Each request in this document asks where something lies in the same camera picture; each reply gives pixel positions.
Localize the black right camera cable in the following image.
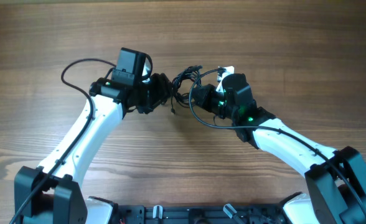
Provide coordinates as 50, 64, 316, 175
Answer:
188, 67, 366, 224

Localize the black camera cable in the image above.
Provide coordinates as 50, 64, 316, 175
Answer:
8, 58, 117, 224
188, 67, 366, 224

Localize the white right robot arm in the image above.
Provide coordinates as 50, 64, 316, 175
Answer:
189, 73, 366, 223

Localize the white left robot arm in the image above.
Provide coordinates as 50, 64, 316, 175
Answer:
11, 48, 171, 223

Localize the black left camera cable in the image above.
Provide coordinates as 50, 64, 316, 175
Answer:
8, 58, 117, 224

